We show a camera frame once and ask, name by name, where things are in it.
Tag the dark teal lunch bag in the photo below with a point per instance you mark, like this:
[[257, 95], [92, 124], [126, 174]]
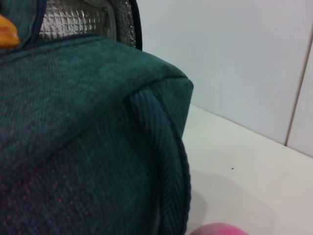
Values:
[[85, 134]]

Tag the yellow banana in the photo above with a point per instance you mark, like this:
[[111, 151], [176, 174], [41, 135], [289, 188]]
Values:
[[8, 34]]

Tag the pink peach ball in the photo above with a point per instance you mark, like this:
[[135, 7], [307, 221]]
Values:
[[220, 230]]

